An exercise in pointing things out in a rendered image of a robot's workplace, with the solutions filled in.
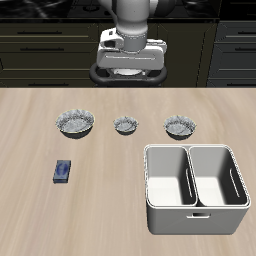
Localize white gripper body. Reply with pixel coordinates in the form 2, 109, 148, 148
96, 38, 167, 70

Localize small grey fluted bowl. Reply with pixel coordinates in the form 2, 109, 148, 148
112, 115, 140, 136

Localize middle-sized grey fluted bowl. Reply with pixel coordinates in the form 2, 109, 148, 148
162, 114, 198, 141

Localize large grey fluted bowl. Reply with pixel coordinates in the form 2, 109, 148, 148
54, 108, 96, 140

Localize dark kitchen cupboards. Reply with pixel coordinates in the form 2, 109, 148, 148
0, 18, 256, 89

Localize black marble countertop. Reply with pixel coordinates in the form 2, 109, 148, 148
0, 0, 256, 23

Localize small dark blue box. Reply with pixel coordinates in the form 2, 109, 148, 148
52, 159, 72, 185

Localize white two-bin basket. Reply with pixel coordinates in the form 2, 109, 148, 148
142, 143, 252, 236

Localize flat black base plate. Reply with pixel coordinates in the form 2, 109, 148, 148
88, 62, 168, 85

